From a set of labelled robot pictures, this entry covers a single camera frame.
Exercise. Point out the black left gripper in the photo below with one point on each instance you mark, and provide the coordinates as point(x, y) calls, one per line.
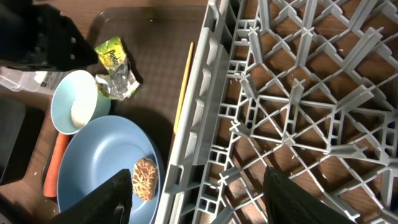
point(37, 37)

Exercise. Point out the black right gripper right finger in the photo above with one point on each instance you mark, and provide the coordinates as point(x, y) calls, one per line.
point(288, 203)

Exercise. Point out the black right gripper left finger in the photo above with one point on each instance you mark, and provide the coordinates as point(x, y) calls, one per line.
point(111, 203)

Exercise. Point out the green snack wrapper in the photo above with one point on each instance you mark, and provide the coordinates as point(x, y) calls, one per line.
point(120, 82)

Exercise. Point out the grey dishwasher rack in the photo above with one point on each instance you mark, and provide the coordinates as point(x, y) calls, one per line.
point(306, 87)

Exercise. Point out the clear plastic bin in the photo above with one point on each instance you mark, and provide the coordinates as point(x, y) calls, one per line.
point(44, 82)

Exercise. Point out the brown shiitake mushroom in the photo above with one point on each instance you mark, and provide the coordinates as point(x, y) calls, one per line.
point(145, 178)

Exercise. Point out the light blue rice bowl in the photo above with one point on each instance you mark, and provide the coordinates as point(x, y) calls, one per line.
point(77, 101)

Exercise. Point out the large blue plate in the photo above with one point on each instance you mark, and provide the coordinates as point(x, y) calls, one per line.
point(102, 148)

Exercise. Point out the orange carrot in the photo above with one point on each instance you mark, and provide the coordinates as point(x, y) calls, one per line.
point(51, 178)

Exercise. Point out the black plastic bin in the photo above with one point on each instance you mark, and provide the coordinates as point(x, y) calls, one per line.
point(20, 128)

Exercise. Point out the brown serving tray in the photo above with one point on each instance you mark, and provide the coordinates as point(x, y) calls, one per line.
point(157, 42)

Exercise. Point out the wooden chopstick right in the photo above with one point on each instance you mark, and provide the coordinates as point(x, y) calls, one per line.
point(183, 86)

